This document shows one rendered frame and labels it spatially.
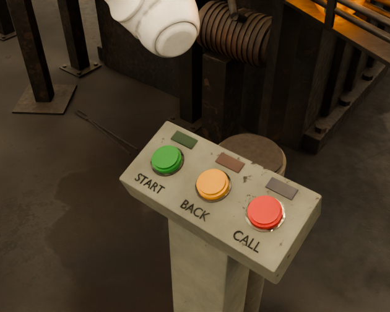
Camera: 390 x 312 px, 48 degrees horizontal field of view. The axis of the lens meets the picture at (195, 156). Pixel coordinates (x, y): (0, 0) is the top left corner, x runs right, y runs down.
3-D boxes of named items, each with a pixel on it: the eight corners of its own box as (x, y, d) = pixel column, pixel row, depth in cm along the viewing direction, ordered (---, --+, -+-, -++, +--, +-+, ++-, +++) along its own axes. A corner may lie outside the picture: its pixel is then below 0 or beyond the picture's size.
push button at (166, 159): (166, 147, 60) (163, 139, 59) (189, 158, 58) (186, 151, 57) (148, 168, 59) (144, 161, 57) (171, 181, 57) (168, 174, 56)
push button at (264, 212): (260, 195, 53) (258, 189, 52) (289, 210, 52) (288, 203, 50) (242, 221, 52) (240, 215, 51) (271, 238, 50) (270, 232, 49)
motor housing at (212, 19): (213, 142, 155) (219, -9, 119) (267, 168, 145) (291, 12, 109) (190, 161, 147) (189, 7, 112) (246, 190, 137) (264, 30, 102)
